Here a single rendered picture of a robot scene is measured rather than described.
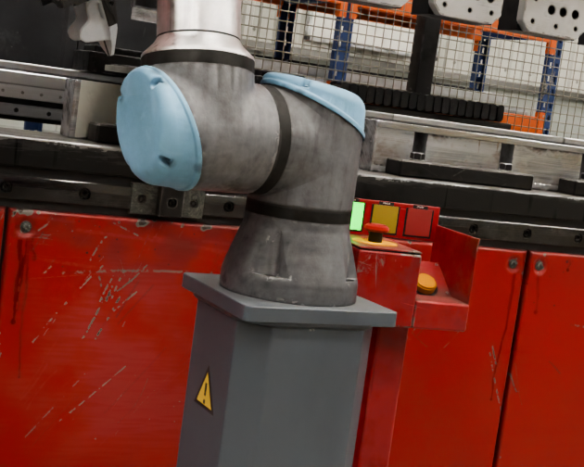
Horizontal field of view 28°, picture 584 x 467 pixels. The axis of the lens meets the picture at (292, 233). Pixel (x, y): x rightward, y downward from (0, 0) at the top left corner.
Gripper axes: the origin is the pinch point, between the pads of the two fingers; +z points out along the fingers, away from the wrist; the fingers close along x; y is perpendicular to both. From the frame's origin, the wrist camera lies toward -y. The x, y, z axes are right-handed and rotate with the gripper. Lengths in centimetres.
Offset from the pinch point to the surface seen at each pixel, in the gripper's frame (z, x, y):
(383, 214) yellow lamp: 39, 18, -29
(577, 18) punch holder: 30, 10, -93
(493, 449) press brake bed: 96, 19, -41
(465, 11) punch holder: 20, 4, -70
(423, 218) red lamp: 43, 21, -35
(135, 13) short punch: 0.7, -14.7, -13.5
